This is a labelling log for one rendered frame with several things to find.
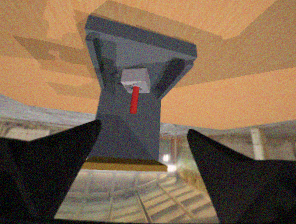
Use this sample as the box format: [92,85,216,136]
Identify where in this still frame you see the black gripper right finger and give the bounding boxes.
[187,129,296,224]

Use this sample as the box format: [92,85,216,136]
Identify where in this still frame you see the red peg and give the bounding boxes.
[130,86,139,114]

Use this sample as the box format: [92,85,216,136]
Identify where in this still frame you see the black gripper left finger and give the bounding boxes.
[0,120,101,219]

